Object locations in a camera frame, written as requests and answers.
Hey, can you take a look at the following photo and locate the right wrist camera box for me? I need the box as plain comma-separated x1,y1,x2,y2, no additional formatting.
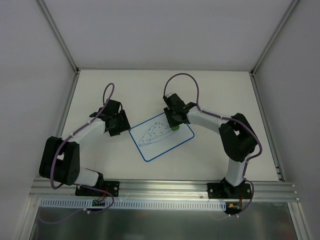
163,93,185,109

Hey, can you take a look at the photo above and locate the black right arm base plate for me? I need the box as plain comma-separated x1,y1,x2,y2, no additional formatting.
206,182,252,200

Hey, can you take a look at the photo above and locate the left green circuit board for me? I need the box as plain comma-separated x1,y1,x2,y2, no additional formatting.
91,199,106,207

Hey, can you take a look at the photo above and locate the aluminium front mounting rail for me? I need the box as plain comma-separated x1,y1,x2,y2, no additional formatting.
28,177,301,202

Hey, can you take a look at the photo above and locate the aluminium frame right rail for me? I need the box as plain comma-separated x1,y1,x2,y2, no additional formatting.
249,0,301,182

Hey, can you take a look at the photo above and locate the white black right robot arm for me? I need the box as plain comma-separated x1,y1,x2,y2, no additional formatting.
163,93,262,198

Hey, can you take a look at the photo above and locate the green whiteboard eraser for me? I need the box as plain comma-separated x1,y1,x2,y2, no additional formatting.
171,125,180,131

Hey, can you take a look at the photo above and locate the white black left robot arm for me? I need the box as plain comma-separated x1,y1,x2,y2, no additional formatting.
39,100,131,196

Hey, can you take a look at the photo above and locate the right circuit board connector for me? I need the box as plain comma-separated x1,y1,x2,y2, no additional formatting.
227,202,243,211

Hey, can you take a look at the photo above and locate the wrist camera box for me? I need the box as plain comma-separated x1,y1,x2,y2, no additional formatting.
104,99,123,115
163,93,185,109

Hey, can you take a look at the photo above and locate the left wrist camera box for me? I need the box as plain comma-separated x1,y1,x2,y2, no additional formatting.
104,99,123,115

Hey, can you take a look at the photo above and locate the blue framed whiteboard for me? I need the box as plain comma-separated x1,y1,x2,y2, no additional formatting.
129,113,195,162

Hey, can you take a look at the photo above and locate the aluminium frame rail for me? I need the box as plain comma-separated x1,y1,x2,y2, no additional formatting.
37,0,81,179
249,0,301,182

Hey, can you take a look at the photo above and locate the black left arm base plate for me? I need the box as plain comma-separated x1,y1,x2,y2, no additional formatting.
75,180,120,197

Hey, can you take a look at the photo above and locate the aluminium frame left rail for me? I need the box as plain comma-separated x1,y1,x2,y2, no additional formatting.
37,0,81,179

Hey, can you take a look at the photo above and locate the white slotted cable duct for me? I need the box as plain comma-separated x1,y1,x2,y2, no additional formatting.
39,198,227,212

